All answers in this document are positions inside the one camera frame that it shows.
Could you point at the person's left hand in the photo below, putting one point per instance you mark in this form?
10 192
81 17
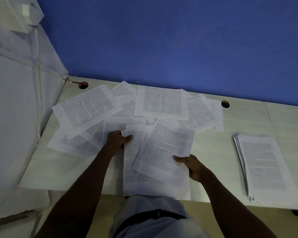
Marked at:
115 143

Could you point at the person's right hand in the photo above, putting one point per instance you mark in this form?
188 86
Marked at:
195 168

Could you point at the printed paper bundle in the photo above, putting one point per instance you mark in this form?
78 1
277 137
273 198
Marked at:
161 148

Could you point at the spread of printed papers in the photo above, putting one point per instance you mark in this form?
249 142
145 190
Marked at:
161 101

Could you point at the neat stack of printed sheets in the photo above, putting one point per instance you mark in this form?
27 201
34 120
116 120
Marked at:
263 166

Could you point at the person's right forearm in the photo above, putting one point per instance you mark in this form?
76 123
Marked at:
233 210

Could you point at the person's left forearm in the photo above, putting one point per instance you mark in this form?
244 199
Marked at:
74 200

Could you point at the white shirt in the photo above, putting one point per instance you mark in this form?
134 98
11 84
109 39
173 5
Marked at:
149 203

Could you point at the white plug adapter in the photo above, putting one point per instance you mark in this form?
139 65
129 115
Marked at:
28 12

